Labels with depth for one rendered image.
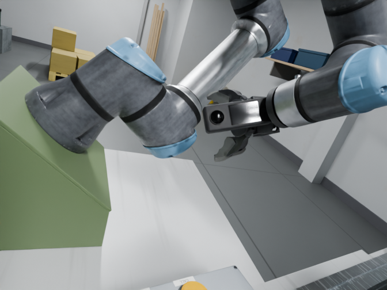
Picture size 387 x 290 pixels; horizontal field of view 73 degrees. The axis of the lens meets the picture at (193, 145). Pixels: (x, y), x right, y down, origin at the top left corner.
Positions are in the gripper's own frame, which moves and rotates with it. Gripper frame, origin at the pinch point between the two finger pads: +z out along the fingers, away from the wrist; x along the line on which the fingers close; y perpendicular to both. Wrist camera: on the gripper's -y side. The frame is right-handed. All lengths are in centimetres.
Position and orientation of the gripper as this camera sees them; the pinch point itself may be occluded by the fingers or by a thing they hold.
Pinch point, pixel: (208, 128)
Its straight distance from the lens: 59.8
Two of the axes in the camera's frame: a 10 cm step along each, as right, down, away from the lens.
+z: -5.2, 1.3, 8.4
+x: -1.1, -9.9, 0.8
